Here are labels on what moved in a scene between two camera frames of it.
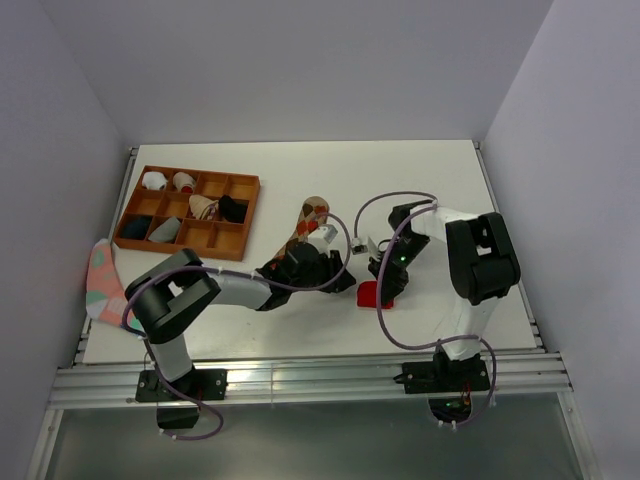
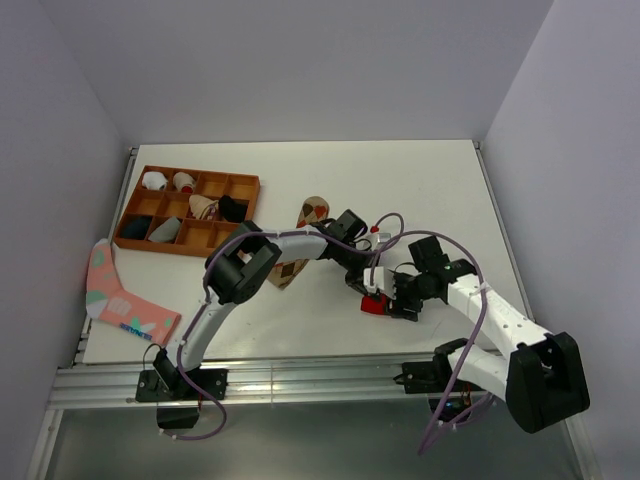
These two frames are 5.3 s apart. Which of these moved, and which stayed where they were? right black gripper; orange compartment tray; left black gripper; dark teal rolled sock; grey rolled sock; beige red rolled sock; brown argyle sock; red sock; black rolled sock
Moved: red sock; left black gripper; right black gripper
Stayed: dark teal rolled sock; brown argyle sock; beige red rolled sock; orange compartment tray; grey rolled sock; black rolled sock
